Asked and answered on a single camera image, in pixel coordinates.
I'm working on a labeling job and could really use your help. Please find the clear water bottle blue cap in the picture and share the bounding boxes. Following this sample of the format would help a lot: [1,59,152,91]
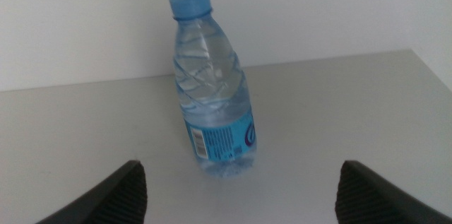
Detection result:
[168,0,258,178]

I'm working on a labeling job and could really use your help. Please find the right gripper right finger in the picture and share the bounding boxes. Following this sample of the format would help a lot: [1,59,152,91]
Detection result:
[334,160,452,224]

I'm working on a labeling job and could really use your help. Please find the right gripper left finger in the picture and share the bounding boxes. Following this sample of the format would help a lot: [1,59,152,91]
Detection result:
[35,160,148,224]

